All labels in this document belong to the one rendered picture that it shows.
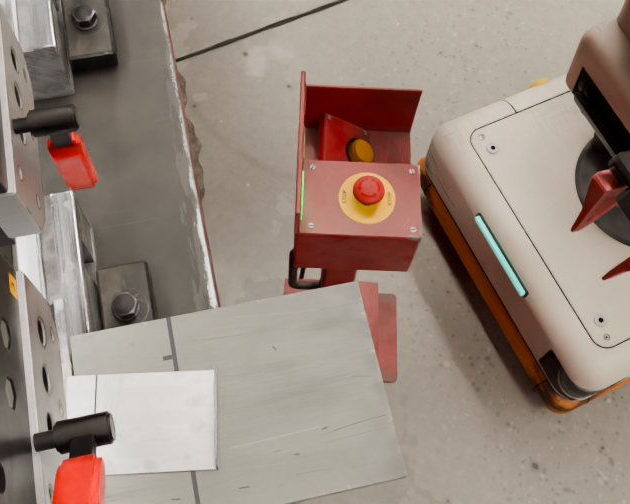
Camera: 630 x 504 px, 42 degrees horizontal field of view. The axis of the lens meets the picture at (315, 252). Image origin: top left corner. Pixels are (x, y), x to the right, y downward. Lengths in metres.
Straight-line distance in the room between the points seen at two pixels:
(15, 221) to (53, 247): 0.27
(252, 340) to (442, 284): 1.15
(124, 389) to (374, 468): 0.22
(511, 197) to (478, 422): 0.48
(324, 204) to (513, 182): 0.71
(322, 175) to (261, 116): 0.97
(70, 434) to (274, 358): 0.31
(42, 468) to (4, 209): 0.17
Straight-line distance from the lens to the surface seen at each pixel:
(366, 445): 0.71
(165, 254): 0.90
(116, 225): 0.92
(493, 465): 1.77
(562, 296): 1.60
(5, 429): 0.43
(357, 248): 1.04
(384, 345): 1.77
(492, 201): 1.64
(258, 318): 0.74
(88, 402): 0.73
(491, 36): 2.21
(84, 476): 0.42
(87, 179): 0.61
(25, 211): 0.55
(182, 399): 0.72
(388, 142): 1.16
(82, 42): 1.02
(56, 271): 0.81
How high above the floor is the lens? 1.70
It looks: 68 degrees down
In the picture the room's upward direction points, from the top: 7 degrees clockwise
